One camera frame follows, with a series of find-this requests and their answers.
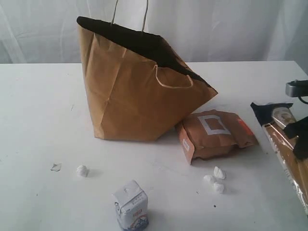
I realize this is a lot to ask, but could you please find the spaghetti packet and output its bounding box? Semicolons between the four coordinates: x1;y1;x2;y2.
250;103;308;213

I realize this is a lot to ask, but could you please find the brown coffee pouch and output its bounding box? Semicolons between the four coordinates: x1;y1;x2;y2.
175;110;257;164

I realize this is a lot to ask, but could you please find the brown paper shopping bag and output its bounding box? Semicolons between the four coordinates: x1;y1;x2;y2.
77;16;217;141

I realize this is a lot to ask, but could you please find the small white milk carton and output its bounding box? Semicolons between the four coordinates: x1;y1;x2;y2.
113;180;149;231

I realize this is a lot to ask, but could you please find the white pebble lower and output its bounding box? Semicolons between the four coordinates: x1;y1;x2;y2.
213;182;225;194

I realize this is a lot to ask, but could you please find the white pebble left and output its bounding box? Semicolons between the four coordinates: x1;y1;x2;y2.
204;175;216;185

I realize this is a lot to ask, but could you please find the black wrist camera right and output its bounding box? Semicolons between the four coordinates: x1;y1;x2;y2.
285;80;308;98

